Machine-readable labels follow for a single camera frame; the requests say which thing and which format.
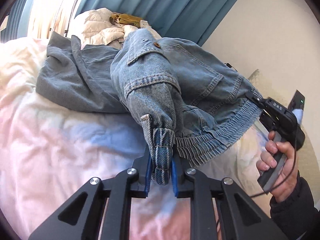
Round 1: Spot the right forearm black sleeve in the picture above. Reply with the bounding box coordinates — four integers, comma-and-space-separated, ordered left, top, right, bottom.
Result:
270, 175, 319, 239

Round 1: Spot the wall socket with charger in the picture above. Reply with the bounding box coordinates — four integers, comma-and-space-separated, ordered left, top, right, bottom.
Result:
287, 90, 305, 111

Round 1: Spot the teal curtain left panel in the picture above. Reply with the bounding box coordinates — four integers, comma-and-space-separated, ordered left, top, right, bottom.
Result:
1, 0, 27, 43

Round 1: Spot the teal curtain right panel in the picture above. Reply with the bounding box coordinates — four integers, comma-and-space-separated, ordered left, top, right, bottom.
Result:
76, 0, 237, 46

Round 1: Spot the person's right hand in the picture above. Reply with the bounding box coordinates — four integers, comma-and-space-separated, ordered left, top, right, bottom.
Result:
256, 131, 298, 203

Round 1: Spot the mustard yellow garment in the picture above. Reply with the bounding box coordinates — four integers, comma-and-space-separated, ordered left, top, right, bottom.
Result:
110, 12, 143, 28

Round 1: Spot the blue denim jacket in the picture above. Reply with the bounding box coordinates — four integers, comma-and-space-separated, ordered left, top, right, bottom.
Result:
36, 29, 261, 185

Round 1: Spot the teal curtain panel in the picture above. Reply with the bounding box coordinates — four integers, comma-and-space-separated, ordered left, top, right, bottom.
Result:
76, 0, 237, 46
1, 0, 27, 43

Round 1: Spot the white puffer jacket pile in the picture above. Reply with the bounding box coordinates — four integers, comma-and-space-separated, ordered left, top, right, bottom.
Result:
68, 8, 161, 49

